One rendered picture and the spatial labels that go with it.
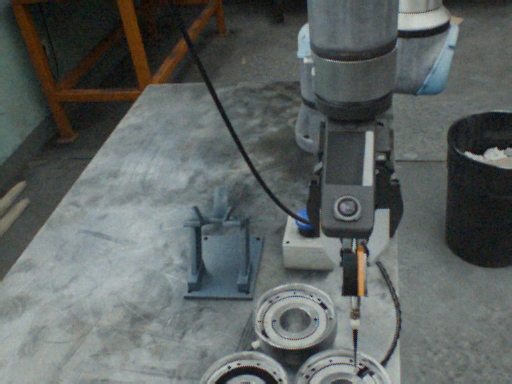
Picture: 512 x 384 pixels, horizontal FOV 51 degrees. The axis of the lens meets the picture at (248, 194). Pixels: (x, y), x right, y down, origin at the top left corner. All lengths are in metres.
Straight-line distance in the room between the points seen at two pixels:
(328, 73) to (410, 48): 0.46
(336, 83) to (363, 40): 0.04
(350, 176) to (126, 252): 0.50
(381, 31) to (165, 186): 0.63
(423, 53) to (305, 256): 0.38
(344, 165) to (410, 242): 1.56
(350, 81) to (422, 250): 1.57
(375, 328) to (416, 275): 1.20
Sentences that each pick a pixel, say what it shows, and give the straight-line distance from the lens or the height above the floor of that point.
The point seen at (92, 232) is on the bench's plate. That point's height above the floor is 0.80.
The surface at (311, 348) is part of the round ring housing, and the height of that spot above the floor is 0.84.
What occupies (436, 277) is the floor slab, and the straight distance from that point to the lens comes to 1.92.
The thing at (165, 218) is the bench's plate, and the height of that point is 0.80.
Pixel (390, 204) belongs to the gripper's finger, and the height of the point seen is 1.02.
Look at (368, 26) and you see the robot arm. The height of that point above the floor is 1.20.
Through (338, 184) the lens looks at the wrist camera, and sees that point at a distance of 0.48.
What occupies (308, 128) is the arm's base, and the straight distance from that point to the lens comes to 1.04.
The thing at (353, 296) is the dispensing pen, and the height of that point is 0.91.
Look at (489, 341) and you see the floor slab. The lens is 1.78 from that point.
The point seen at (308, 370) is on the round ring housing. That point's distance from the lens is 0.65.
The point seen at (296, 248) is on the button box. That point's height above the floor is 0.84.
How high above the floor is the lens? 1.36
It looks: 37 degrees down
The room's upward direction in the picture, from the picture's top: 9 degrees counter-clockwise
